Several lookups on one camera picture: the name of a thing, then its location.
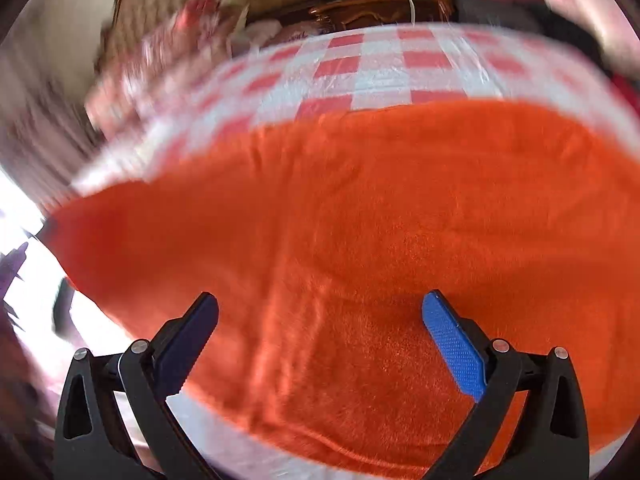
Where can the orange pants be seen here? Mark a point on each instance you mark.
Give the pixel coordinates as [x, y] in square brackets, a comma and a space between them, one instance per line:
[350, 220]

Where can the pink white checked plastic sheet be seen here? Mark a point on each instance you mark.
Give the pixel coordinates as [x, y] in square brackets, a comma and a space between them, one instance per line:
[380, 60]

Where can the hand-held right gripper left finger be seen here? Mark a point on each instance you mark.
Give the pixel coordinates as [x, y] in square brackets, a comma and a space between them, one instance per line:
[190, 345]

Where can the dark wooden nightstand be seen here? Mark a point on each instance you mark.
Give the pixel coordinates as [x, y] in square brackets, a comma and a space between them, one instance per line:
[360, 12]

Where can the folded floral quilt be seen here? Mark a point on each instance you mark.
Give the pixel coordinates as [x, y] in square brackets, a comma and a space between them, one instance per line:
[165, 45]

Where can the pink bed pillow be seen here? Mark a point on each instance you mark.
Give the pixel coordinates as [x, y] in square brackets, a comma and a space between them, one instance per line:
[270, 32]

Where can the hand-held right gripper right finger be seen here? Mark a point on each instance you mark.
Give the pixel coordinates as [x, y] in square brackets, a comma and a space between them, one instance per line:
[452, 345]

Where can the black leather armchair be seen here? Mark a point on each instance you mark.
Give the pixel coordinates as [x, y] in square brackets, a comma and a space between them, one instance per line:
[475, 7]

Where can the patterned curtain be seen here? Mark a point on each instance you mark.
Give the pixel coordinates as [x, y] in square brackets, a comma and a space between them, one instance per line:
[30, 135]

